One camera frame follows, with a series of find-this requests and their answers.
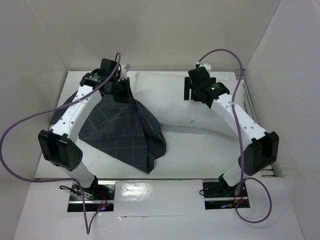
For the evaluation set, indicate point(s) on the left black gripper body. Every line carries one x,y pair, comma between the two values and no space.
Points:
119,90

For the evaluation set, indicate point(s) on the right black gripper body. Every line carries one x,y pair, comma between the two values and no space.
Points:
187,89

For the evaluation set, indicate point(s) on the dark grey checked pillowcase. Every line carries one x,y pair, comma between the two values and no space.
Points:
127,132

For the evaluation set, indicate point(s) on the white pillow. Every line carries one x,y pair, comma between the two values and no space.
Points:
163,95

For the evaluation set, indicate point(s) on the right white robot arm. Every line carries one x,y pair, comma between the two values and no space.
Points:
224,106

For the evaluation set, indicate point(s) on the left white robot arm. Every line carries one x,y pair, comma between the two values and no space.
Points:
58,145

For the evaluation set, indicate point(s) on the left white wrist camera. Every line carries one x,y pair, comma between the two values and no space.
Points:
123,71

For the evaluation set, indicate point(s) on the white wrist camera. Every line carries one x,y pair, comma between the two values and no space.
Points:
123,71
207,66

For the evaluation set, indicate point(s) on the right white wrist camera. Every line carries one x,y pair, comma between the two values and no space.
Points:
207,66

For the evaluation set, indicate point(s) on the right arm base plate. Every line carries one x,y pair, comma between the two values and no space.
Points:
217,199

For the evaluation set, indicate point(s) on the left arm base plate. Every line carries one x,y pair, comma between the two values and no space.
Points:
104,202

